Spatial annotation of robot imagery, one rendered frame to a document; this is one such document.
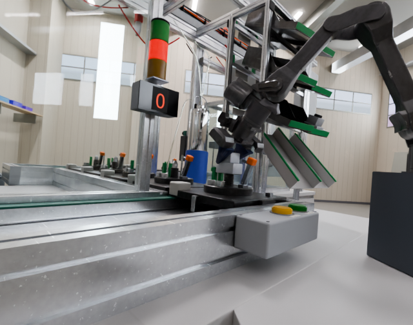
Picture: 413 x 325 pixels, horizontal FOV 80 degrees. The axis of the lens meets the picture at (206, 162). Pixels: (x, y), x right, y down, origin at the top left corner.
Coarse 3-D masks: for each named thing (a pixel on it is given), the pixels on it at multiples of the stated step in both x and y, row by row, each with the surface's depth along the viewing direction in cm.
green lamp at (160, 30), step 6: (156, 24) 64; (162, 24) 64; (150, 30) 65; (156, 30) 64; (162, 30) 64; (168, 30) 66; (150, 36) 65; (156, 36) 64; (162, 36) 64; (168, 36) 66
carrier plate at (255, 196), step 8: (184, 192) 66; (192, 192) 65; (200, 192) 66; (256, 192) 77; (200, 200) 62; (208, 200) 59; (216, 200) 58; (224, 200) 56; (232, 200) 56; (240, 200) 57; (248, 200) 58; (256, 200) 60; (280, 200) 68
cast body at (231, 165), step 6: (228, 156) 68; (234, 156) 69; (222, 162) 70; (228, 162) 69; (234, 162) 70; (216, 168) 71; (222, 168) 70; (228, 168) 68; (234, 168) 68; (240, 168) 70; (240, 174) 70
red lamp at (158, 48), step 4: (152, 40) 64; (156, 40) 64; (160, 40) 64; (152, 44) 64; (156, 44) 64; (160, 44) 64; (164, 44) 64; (152, 48) 64; (156, 48) 64; (160, 48) 64; (164, 48) 64; (148, 52) 65; (152, 52) 64; (156, 52) 64; (160, 52) 64; (164, 52) 64; (148, 56) 65; (152, 56) 64; (156, 56) 64; (160, 56) 64; (164, 56) 65; (164, 60) 65
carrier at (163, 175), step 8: (168, 168) 93; (176, 168) 88; (160, 176) 86; (168, 176) 93; (176, 176) 88; (184, 176) 85; (152, 184) 77; (160, 184) 79; (168, 184) 81; (192, 184) 88; (200, 184) 90; (168, 192) 73
